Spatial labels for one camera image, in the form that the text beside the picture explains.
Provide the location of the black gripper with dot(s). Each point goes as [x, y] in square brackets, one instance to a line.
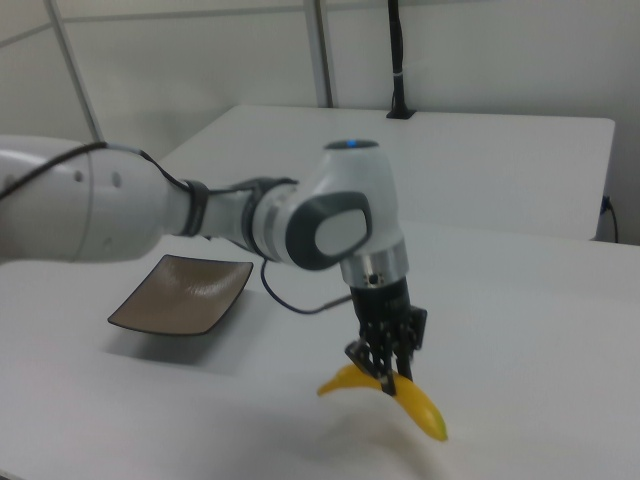
[382, 300]

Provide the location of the yellow banana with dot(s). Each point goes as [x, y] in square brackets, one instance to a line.
[420, 405]

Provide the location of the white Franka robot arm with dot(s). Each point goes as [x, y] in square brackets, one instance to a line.
[340, 210]

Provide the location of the square brown ceramic plate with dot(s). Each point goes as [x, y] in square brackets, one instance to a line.
[185, 295]

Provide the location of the white table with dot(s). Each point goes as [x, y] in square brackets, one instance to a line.
[500, 170]

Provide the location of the black camera stand pole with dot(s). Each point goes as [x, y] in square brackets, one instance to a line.
[397, 50]

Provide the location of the white vertical frame post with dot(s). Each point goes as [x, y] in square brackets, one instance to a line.
[320, 50]
[75, 75]

